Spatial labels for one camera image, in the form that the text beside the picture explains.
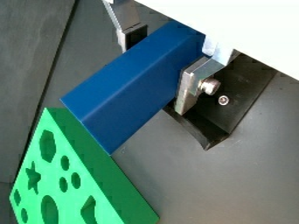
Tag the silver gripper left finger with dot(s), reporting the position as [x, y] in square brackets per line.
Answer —
[130, 31]

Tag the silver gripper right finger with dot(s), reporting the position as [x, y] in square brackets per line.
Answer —
[196, 78]

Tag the blue hexagonal prism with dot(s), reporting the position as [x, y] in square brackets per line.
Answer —
[121, 96]

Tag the green shape sorter block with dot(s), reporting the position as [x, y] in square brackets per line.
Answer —
[69, 183]

